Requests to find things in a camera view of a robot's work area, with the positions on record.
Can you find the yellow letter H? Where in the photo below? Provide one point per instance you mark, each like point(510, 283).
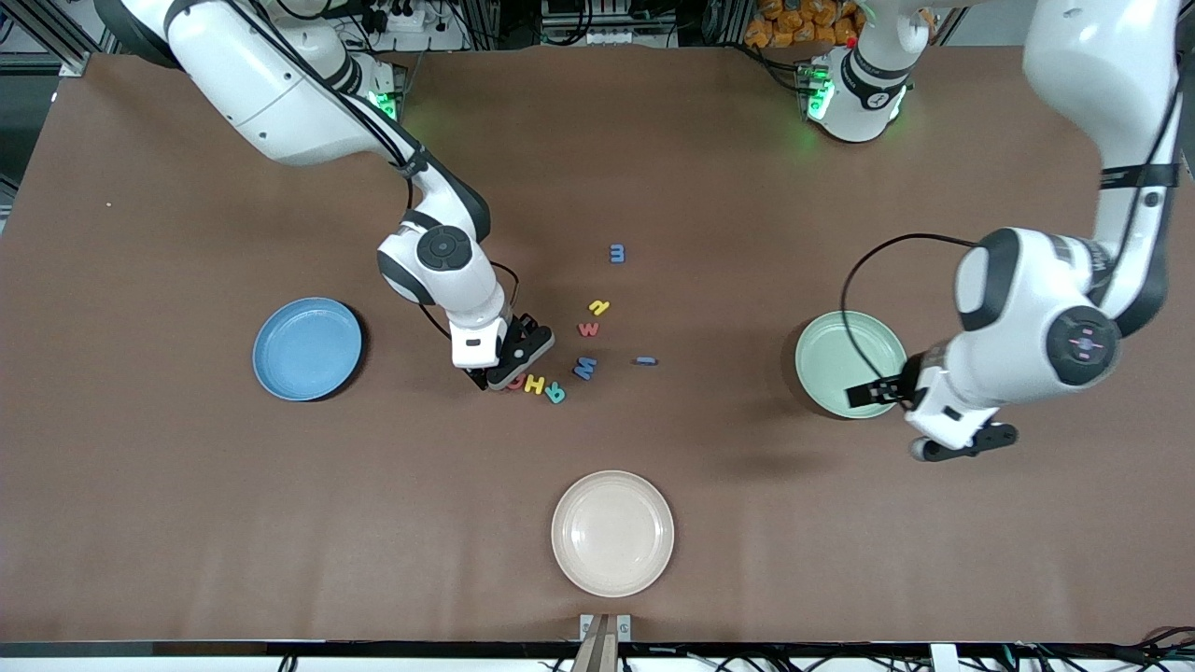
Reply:
point(535, 384)

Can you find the teal letter R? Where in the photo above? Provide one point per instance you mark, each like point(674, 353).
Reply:
point(555, 393)

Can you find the large blue letter M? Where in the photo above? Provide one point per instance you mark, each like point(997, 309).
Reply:
point(585, 368)

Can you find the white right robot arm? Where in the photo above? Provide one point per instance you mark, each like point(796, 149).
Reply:
point(280, 103)

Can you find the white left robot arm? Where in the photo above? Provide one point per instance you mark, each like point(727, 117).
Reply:
point(1074, 317)

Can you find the green plate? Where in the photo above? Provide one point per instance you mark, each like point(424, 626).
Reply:
point(836, 350)

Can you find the blue plate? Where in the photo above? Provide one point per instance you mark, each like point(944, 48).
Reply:
point(306, 350)

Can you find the cream plate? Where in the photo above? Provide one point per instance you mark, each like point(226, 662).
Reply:
point(612, 534)

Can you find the white tag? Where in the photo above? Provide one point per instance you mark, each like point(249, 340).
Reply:
point(944, 658)

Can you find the brown table cover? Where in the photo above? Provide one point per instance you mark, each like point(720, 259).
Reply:
point(653, 168)

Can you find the white power strip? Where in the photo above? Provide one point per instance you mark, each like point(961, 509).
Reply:
point(401, 19)

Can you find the orange snack bags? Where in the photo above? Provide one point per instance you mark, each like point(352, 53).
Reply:
point(803, 23)

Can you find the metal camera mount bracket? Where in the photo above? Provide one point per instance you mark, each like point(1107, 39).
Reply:
point(605, 635)

